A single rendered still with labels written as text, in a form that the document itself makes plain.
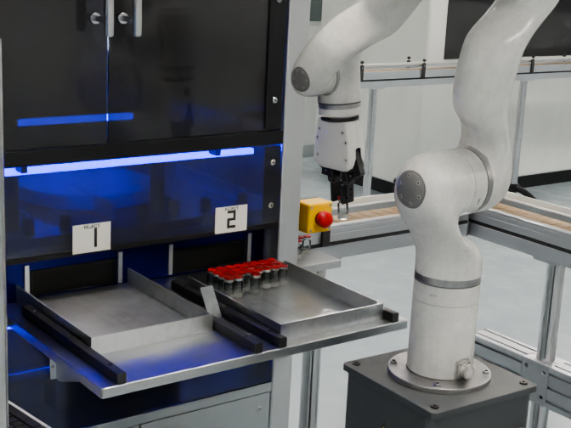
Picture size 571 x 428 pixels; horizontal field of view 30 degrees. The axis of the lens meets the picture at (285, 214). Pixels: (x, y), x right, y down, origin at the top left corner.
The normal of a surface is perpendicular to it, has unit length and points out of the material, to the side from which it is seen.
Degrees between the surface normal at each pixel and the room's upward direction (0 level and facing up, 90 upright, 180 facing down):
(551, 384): 90
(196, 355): 0
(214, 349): 0
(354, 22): 62
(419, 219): 125
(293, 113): 90
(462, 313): 90
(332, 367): 0
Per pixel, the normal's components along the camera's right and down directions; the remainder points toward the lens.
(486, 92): -0.06, 0.45
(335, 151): -0.77, 0.19
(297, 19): 0.59, 0.22
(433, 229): -0.41, 0.75
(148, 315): 0.05, -0.97
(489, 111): 0.13, 0.60
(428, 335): -0.55, 0.18
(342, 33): -0.20, -0.22
